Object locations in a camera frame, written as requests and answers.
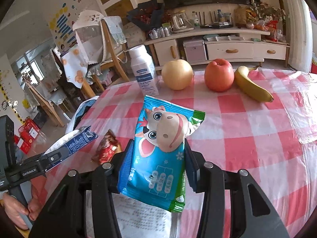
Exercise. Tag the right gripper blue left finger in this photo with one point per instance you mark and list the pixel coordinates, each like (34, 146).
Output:
(125, 168)

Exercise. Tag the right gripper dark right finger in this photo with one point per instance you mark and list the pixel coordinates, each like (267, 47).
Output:
(193, 163)

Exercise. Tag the blue cow snack bag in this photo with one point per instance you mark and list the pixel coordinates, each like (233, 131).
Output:
(157, 175)

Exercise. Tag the white striped wrapper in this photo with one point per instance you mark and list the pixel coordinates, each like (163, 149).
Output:
(74, 140)

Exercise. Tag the white paper package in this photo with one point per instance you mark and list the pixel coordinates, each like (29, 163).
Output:
(136, 219)

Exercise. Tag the person's left hand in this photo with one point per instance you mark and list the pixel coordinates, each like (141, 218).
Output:
(14, 209)

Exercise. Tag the small red candy wrapper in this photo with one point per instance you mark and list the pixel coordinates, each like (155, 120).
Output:
(107, 148)

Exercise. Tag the red gift bags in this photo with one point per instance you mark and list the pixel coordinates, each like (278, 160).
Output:
(27, 134)

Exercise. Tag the light wooden chair left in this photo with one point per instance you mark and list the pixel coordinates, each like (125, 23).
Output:
(46, 105)

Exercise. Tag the red white checkered tablecloth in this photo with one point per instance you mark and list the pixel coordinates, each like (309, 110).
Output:
(275, 142)

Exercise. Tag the yellow pear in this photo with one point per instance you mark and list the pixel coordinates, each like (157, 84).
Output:
(177, 74)

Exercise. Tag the red apple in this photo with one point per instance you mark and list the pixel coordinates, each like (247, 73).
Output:
(219, 75)

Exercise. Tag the white blue yogurt bottle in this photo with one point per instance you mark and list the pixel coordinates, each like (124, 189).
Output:
(143, 69)

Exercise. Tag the dining table with floral cloth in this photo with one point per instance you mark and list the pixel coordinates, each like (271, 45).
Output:
(75, 69)

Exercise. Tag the yellow banana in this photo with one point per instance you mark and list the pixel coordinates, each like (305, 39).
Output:
(250, 88)

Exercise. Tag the lavender storage box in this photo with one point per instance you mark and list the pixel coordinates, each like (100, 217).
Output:
(195, 50)

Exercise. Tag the wooden dining chair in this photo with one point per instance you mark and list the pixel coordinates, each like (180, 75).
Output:
(108, 68)

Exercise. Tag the white TV cabinet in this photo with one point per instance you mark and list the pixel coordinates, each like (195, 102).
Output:
(231, 44)

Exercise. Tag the electric kettle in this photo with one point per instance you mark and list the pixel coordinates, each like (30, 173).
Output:
(180, 23)

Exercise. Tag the dark wrapped flower bouquet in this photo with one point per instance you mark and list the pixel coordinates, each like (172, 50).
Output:
(147, 16)

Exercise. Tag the white lace covered air conditioner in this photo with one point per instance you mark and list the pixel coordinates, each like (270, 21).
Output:
(301, 35)

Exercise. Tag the giraffe height wall sticker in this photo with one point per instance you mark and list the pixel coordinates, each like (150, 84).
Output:
(9, 106)

